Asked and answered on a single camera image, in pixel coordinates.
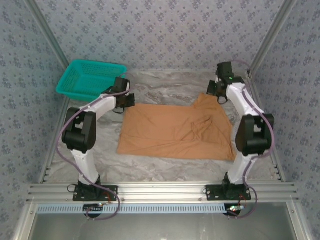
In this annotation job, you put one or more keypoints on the tan t-shirt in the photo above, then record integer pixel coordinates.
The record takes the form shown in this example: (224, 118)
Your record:
(162, 132)

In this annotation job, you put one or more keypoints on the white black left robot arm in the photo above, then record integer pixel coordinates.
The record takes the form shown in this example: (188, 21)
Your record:
(85, 162)

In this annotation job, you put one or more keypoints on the aluminium frame post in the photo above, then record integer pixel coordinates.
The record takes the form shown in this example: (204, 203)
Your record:
(272, 35)
(49, 35)

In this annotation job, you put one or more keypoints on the teal plastic basket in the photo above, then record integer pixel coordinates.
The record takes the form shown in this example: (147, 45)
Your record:
(87, 77)

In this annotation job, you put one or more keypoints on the grey metal lower panel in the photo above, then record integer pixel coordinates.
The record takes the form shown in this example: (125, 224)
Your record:
(160, 227)

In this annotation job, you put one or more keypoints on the aluminium mounting rail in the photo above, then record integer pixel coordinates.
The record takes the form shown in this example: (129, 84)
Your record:
(160, 191)

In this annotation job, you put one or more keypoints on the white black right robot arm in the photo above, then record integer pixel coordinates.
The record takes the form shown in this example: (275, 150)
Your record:
(237, 172)

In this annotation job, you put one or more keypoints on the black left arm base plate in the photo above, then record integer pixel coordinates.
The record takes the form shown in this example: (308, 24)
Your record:
(110, 193)

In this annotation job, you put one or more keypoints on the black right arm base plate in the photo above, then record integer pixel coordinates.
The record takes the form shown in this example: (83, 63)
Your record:
(212, 193)

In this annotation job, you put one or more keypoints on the small circuit board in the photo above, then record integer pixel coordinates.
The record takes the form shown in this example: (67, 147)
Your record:
(235, 208)

